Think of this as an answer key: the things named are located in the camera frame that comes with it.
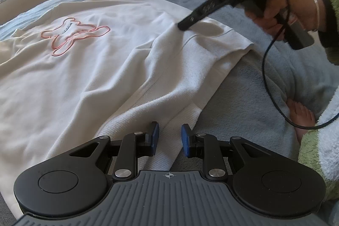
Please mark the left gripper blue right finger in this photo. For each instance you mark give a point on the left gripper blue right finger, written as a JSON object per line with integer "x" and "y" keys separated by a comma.
{"x": 207, "y": 148}

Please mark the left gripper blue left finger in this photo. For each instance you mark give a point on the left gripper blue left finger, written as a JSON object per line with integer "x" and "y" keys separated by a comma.
{"x": 132, "y": 147}

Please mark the grey bed blanket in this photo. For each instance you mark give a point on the grey bed blanket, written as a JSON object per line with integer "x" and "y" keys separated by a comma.
{"x": 250, "y": 100}

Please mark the green white fleece sleeve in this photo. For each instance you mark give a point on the green white fleece sleeve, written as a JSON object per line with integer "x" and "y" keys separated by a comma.
{"x": 329, "y": 38}

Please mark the person bare foot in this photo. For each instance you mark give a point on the person bare foot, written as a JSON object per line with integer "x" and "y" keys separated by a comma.
{"x": 300, "y": 115}

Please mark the white green fleece robe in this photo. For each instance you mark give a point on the white green fleece robe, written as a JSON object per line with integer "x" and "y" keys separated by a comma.
{"x": 319, "y": 151}

